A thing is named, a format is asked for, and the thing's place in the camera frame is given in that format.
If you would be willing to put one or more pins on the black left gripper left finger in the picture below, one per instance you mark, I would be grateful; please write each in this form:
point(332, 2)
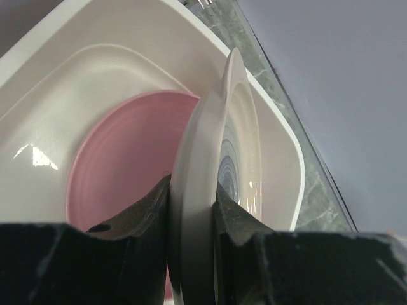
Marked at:
point(122, 260)

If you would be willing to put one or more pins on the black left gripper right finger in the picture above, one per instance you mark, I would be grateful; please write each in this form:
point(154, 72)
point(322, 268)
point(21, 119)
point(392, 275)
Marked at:
point(256, 265)

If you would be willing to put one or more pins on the pink plate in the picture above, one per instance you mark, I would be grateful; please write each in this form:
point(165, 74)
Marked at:
point(125, 155)

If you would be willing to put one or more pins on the beige bowl with handles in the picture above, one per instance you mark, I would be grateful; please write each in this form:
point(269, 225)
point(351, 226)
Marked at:
point(219, 147)

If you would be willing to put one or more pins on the white plastic wash basin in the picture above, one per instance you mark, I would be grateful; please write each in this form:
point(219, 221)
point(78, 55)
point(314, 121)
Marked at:
point(84, 59)

